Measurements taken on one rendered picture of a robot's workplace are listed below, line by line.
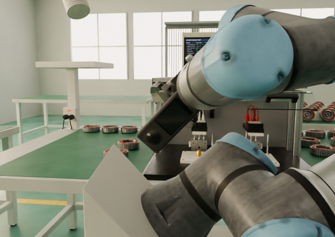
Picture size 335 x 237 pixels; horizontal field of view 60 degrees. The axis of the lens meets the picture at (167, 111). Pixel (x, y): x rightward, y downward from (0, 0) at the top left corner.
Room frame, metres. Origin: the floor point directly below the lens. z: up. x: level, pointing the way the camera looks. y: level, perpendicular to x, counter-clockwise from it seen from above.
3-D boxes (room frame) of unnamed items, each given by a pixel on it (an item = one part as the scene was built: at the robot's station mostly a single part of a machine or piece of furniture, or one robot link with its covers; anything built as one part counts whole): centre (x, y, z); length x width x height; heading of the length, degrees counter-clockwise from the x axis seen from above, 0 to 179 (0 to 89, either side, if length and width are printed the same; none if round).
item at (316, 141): (1.53, -0.76, 0.77); 0.11 x 0.11 x 0.04
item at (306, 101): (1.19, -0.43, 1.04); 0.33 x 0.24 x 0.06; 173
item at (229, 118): (1.45, -0.29, 0.92); 0.66 x 0.01 x 0.30; 83
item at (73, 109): (1.88, 0.58, 0.98); 0.37 x 0.35 x 0.46; 83
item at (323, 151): (1.35, -0.74, 0.77); 0.11 x 0.11 x 0.04
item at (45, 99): (4.76, 1.29, 0.37); 2.10 x 0.90 x 0.75; 83
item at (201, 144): (1.36, -0.15, 0.80); 0.07 x 0.05 x 0.06; 83
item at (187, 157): (1.22, -0.14, 0.78); 0.15 x 0.15 x 0.01; 83
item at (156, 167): (1.22, -0.26, 0.76); 0.64 x 0.47 x 0.02; 83
